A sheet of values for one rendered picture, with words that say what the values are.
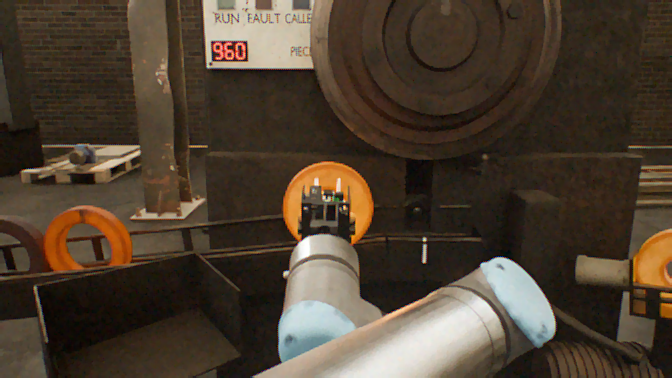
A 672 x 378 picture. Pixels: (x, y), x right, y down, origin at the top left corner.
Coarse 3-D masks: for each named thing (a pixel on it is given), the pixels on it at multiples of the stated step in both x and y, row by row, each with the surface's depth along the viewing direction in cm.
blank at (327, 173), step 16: (304, 176) 82; (320, 176) 82; (336, 176) 82; (352, 176) 82; (288, 192) 82; (352, 192) 82; (368, 192) 82; (288, 208) 83; (352, 208) 83; (368, 208) 83; (288, 224) 83; (368, 224) 83; (352, 240) 84
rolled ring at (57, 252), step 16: (80, 208) 104; (96, 208) 105; (64, 224) 105; (96, 224) 104; (112, 224) 104; (48, 240) 106; (64, 240) 108; (112, 240) 105; (128, 240) 106; (48, 256) 107; (64, 256) 108; (112, 256) 106; (128, 256) 107
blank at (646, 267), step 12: (648, 240) 90; (660, 240) 88; (648, 252) 90; (660, 252) 89; (636, 264) 91; (648, 264) 90; (660, 264) 89; (636, 276) 92; (648, 276) 90; (660, 276) 89
